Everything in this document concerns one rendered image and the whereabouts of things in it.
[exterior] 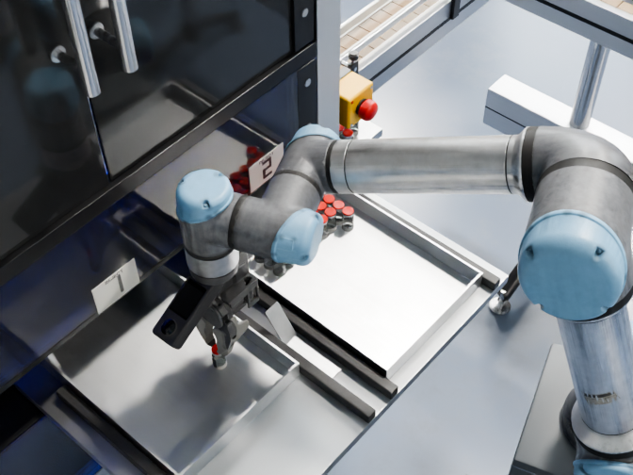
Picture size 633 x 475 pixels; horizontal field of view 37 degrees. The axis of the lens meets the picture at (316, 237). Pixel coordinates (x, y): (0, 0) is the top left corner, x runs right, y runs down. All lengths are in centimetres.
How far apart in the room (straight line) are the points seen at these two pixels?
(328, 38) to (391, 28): 49
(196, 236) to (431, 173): 32
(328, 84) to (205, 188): 49
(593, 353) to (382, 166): 36
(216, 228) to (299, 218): 11
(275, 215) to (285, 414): 39
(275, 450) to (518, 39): 244
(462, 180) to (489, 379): 144
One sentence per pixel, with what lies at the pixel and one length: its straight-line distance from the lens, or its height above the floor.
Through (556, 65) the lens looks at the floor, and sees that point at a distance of 356.
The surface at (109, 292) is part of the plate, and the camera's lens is 150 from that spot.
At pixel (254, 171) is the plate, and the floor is 104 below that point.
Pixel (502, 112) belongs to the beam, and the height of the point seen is 50.
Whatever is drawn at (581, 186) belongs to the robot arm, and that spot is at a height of 141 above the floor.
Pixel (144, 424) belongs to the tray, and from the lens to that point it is 152.
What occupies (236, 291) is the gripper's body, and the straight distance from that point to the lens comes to 141.
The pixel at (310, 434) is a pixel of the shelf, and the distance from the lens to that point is 149.
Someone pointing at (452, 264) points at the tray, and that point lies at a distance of 168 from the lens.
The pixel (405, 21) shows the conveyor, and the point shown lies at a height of 93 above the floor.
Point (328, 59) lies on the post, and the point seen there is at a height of 115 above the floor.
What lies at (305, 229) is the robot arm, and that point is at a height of 126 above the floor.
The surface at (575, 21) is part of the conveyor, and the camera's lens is 227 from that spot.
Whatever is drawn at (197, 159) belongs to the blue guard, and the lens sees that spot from 149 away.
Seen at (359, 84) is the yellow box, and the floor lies 103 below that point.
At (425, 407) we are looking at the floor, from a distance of 255.
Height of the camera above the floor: 218
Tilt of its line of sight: 49 degrees down
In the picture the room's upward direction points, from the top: 1 degrees counter-clockwise
